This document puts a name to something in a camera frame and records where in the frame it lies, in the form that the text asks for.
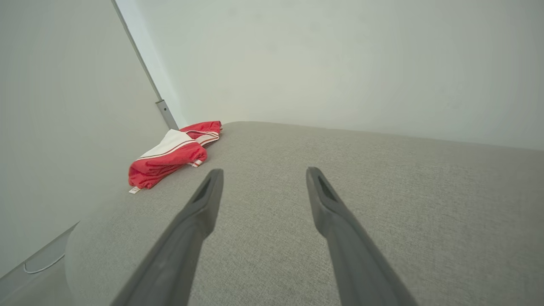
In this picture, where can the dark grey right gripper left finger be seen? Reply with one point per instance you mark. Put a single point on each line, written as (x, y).
(178, 250)

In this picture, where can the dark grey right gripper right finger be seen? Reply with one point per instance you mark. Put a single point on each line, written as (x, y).
(352, 255)

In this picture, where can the red clothes stack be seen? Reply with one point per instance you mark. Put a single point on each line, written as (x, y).
(161, 163)

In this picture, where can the grey metal post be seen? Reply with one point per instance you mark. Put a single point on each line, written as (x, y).
(165, 111)

